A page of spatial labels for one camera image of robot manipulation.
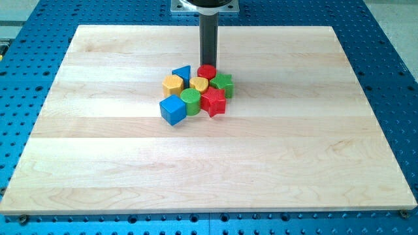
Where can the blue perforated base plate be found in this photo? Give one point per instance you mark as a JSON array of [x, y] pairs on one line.
[[34, 57]]

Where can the light wooden board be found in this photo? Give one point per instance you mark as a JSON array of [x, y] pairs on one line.
[[298, 135]]

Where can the blue triangle block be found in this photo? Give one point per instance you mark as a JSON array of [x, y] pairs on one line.
[[184, 73]]

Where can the green cylinder block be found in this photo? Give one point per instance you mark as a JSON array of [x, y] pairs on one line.
[[192, 99]]

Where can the yellow heart block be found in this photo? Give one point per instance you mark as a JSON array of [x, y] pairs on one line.
[[199, 83]]

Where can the silver robot mounting plate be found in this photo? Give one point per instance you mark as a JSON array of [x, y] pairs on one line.
[[206, 7]]

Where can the yellow hexagon block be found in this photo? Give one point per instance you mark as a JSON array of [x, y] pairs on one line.
[[172, 85]]

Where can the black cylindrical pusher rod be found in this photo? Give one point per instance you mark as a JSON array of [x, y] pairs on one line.
[[208, 32]]

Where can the red star block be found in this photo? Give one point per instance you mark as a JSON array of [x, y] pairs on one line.
[[213, 101]]

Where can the red cylinder block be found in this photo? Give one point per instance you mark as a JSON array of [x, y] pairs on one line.
[[207, 71]]

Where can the green star block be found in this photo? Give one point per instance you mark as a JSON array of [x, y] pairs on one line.
[[224, 81]]

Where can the blue cube block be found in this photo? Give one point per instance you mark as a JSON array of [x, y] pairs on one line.
[[173, 109]]

